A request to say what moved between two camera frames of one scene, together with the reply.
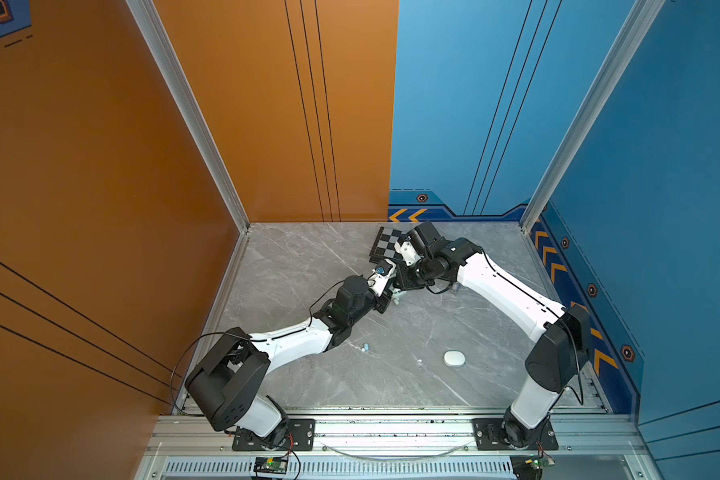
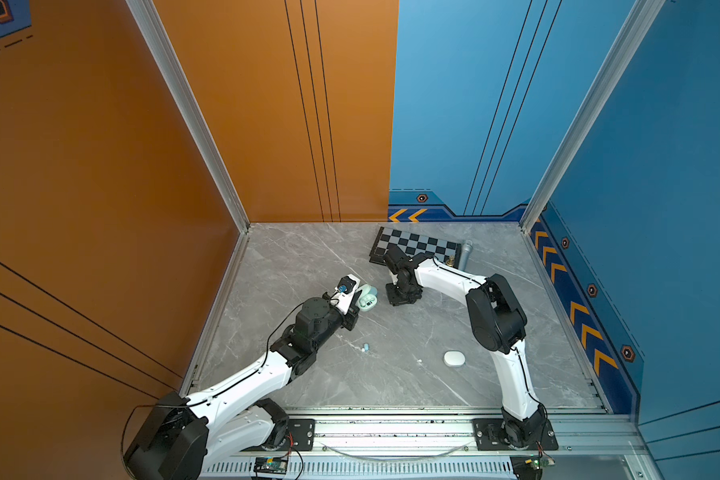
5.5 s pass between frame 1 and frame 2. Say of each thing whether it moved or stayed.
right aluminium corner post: stayed
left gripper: moved
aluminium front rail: stayed
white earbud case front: stayed
